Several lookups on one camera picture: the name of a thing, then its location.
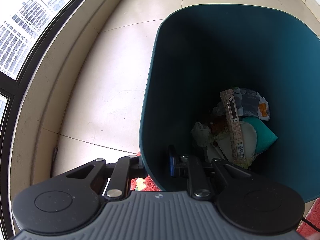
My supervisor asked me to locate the right red fuzzy slipper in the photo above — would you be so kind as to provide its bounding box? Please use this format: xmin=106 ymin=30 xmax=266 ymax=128
xmin=295 ymin=199 xmax=320 ymax=240

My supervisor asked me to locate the blue white snack wrapper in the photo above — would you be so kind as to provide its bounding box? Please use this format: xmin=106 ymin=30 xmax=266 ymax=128
xmin=215 ymin=87 xmax=271 ymax=121

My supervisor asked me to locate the red fuzzy slipper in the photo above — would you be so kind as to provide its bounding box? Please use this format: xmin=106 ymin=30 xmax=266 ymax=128
xmin=130 ymin=152 xmax=162 ymax=192
xmin=295 ymin=199 xmax=320 ymax=240

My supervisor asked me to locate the black power cable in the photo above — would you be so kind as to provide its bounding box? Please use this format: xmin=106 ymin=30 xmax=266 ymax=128
xmin=301 ymin=217 xmax=320 ymax=230

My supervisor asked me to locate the left red fuzzy slipper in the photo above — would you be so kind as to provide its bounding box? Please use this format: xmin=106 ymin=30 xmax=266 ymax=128
xmin=130 ymin=152 xmax=162 ymax=192

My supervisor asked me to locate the green sponge cloth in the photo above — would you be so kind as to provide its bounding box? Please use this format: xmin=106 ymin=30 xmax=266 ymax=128
xmin=243 ymin=116 xmax=278 ymax=154

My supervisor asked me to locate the dark teal trash bin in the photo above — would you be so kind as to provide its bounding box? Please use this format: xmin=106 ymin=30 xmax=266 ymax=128
xmin=139 ymin=4 xmax=319 ymax=202

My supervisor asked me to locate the cabbage leaf piece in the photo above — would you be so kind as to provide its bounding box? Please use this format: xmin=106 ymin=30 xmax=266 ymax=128
xmin=207 ymin=121 xmax=257 ymax=169

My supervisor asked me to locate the long beige paper wrapper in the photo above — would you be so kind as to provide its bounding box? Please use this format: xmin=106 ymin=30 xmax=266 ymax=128
xmin=220 ymin=89 xmax=246 ymax=163

